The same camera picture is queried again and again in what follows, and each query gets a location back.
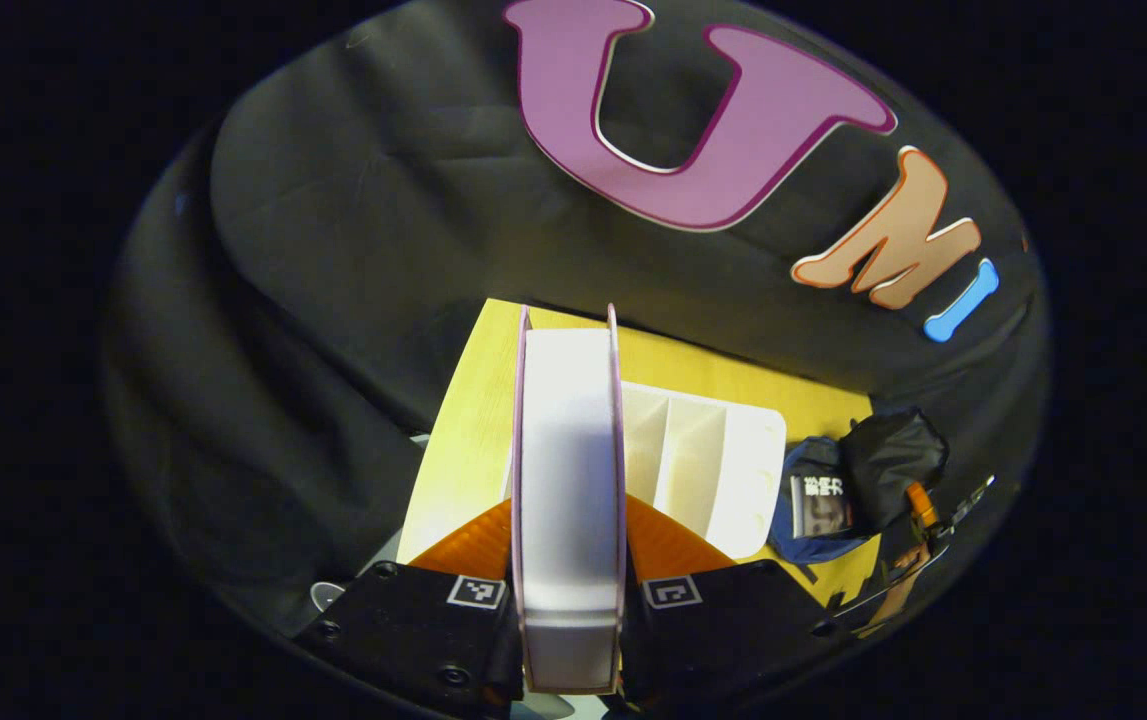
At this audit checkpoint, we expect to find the blue schoolbag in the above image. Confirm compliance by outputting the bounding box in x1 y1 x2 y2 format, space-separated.
768 408 952 566

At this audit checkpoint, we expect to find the pink book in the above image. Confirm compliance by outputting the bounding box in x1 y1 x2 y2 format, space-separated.
511 303 629 694

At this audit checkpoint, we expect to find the black backdrop cloth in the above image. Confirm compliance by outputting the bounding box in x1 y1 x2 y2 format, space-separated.
108 0 1049 641

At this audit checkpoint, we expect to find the white and black book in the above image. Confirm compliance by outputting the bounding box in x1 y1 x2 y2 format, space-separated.
790 473 854 538

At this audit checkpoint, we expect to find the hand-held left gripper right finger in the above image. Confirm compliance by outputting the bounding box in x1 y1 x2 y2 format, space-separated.
621 493 839 706

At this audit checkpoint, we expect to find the white plastic bookshelf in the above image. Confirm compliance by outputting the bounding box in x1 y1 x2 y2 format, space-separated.
621 380 789 561

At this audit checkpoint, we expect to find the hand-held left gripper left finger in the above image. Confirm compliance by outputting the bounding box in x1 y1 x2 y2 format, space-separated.
298 498 524 716

